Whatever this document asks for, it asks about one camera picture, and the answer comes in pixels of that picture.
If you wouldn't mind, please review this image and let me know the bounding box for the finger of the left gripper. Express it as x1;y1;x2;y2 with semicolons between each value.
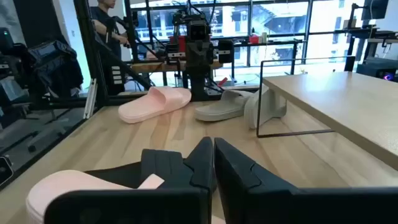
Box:
200;57;215;75
187;57;201;75

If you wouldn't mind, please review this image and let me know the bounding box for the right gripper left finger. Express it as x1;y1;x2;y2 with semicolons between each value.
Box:
44;136;216;224

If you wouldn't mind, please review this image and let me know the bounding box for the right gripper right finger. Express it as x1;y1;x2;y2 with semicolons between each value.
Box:
213;138;398;224

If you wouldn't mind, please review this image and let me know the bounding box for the grey rubber slide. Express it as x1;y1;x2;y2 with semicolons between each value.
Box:
243;84;287;130
194;89;254;122

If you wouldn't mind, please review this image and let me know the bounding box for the pink rubber slide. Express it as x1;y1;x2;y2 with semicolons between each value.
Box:
118;86;192;124

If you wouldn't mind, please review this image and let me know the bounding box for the pink cup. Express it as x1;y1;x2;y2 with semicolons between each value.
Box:
25;170;226;224

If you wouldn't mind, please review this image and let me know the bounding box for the red container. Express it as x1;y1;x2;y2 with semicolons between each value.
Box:
169;35;187;52

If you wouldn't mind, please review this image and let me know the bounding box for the wooden background table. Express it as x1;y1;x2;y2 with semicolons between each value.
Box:
130;60;223;74

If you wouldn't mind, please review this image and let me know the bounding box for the person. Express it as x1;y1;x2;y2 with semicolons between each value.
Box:
90;0;131;60

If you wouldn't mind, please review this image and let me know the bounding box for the silver aluminium bar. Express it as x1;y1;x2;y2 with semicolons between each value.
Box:
83;78;98;119

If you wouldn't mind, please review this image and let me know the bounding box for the black office chair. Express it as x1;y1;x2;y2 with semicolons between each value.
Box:
0;27;85;153

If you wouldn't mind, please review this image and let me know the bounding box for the black computer case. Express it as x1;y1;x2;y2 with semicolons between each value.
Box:
356;57;398;82

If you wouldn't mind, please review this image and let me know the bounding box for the black monitor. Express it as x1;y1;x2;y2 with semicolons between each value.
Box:
360;0;389;21

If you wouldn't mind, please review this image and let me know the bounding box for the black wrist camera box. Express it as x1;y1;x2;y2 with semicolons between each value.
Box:
188;21;211;41

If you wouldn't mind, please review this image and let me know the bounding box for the black metal rig frame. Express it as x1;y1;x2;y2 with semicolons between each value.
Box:
0;0;259;190

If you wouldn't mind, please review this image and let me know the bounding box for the wooden shelf with black frame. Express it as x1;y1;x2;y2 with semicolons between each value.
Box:
256;55;398;171

